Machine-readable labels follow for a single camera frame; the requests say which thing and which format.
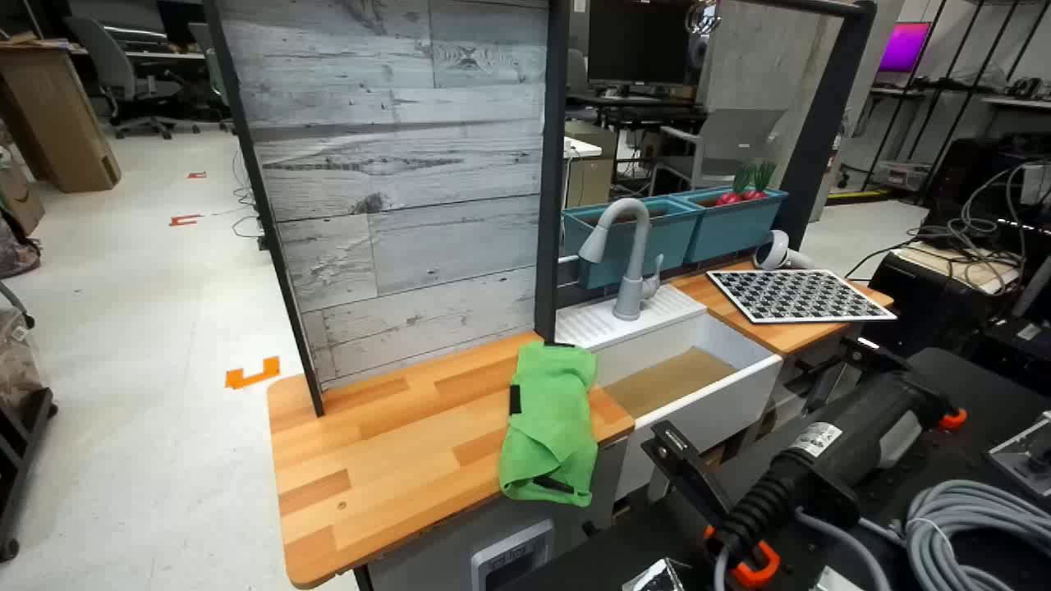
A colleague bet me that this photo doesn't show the red items in bin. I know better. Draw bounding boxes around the red items in bin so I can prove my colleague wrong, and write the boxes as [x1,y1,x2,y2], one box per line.
[705,187,770,212]

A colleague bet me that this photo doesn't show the black straight frame post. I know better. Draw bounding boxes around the black straight frame post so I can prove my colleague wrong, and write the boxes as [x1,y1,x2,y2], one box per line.
[531,0,576,344]

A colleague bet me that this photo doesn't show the black frame with crossbar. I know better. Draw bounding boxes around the black frame with crossbar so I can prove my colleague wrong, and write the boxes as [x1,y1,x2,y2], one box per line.
[772,0,880,253]

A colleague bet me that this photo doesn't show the wooden cabinet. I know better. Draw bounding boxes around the wooden cabinet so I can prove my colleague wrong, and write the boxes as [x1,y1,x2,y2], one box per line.
[0,30,126,196]

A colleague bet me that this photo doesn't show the orange floor tape marker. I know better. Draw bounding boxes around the orange floor tape marker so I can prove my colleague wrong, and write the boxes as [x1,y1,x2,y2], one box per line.
[223,356,283,395]

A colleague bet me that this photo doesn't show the grey wood-print backdrop panel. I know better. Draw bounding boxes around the grey wood-print backdrop panel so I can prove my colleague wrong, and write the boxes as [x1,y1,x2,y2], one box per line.
[216,0,552,388]

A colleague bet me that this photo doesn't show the black bar clamp orange tips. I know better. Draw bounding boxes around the black bar clamp orange tips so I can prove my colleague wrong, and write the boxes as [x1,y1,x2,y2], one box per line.
[641,422,784,591]

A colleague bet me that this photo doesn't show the small white object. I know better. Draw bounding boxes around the small white object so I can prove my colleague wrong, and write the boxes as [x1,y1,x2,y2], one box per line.
[758,226,818,273]

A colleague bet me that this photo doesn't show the green item in bin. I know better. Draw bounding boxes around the green item in bin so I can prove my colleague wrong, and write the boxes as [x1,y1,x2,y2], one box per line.
[731,162,778,196]

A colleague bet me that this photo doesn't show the grey electrical outlet box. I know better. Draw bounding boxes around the grey electrical outlet box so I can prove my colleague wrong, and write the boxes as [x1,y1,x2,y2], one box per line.
[470,520,560,591]

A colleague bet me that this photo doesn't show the checkerboard calibration board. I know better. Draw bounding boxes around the checkerboard calibration board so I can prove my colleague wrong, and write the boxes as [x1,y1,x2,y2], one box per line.
[704,265,901,328]

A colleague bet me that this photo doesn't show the black device with white label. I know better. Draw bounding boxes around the black device with white label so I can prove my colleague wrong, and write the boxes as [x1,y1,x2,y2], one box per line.
[751,371,973,530]

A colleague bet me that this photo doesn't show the black slanted frame post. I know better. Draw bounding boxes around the black slanted frame post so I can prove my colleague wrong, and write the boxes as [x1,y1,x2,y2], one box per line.
[205,0,330,422]

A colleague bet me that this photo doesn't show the teal plastic bin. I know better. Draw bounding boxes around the teal plastic bin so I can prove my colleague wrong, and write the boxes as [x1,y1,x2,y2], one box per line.
[563,195,704,297]
[668,187,790,265]

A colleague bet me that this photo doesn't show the green towel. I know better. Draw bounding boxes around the green towel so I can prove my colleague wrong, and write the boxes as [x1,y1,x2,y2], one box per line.
[497,337,606,510]

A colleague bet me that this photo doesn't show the grey coiled cable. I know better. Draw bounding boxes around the grey coiled cable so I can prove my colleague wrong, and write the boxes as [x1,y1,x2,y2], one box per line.
[901,476,1051,591]

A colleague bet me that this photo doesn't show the black monitor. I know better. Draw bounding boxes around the black monitor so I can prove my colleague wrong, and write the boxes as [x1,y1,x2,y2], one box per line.
[584,0,705,89]

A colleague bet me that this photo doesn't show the monitor with purple screen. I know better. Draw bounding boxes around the monitor with purple screen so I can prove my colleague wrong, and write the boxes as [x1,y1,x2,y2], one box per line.
[878,20,938,77]

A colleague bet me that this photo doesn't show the black cart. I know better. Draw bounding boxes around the black cart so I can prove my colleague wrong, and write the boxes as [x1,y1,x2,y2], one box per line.
[0,277,61,565]

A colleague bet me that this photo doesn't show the grey faucet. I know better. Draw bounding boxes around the grey faucet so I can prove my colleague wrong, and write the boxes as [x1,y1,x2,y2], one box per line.
[576,195,668,325]

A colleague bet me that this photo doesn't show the grey office chair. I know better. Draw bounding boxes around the grey office chair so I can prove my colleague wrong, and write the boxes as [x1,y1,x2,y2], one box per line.
[62,9,208,142]

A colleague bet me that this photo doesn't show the white sink basin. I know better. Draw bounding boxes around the white sink basin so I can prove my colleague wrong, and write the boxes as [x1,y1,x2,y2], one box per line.
[554,283,784,504]

